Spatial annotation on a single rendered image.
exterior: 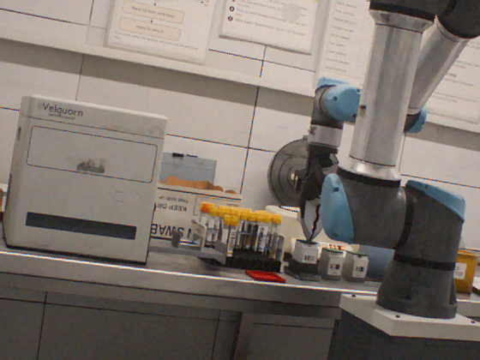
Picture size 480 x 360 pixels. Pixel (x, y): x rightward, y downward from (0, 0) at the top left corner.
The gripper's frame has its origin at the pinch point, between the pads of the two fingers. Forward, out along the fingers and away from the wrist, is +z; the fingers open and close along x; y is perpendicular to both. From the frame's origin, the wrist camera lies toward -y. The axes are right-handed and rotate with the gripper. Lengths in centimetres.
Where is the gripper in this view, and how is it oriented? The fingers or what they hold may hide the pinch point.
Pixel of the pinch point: (311, 236)
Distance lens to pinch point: 172.5
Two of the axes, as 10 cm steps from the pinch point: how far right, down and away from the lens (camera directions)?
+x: -9.3, -1.4, -3.5
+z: -1.7, 9.8, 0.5
